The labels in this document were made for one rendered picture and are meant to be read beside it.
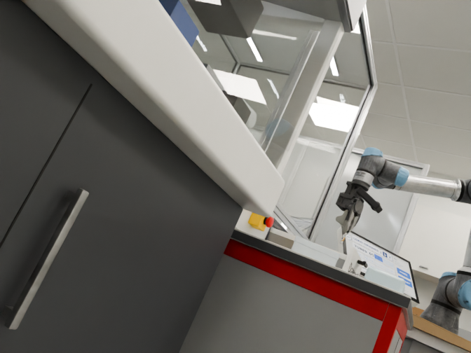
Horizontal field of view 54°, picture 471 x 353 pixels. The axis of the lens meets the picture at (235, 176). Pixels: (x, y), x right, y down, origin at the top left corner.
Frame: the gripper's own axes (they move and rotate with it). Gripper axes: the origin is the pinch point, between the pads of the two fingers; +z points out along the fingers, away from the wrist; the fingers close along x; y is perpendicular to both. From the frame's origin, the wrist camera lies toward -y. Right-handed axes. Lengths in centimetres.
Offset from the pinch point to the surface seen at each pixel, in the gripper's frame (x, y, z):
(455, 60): -142, 41, -183
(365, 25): 1, 30, -97
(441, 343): -32, -35, 23
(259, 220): 30.4, 17.1, 12.1
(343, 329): 53, -35, 35
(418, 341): -31.5, -27.9, 25.6
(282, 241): 6.8, 20.4, 12.5
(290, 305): 56, -21, 34
